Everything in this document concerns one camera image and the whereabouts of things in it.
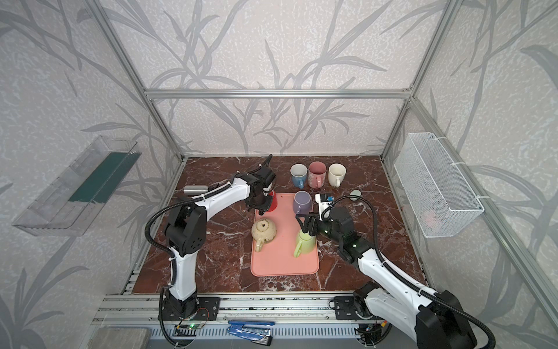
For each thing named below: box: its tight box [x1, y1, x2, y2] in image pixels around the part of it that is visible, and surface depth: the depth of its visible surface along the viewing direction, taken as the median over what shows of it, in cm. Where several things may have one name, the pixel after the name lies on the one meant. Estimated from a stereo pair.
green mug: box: [293, 229, 317, 259], surface depth 82 cm
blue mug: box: [289, 163, 309, 190], surface depth 104 cm
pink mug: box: [307, 160, 327, 190], surface depth 104 cm
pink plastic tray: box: [250, 192, 320, 277], surface depth 87 cm
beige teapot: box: [251, 218, 277, 253], surface depth 86 cm
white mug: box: [327, 162, 347, 188], surface depth 104 cm
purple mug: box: [292, 190, 312, 215], surface depth 95 cm
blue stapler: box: [225, 319, 276, 347], surface depth 69 cm
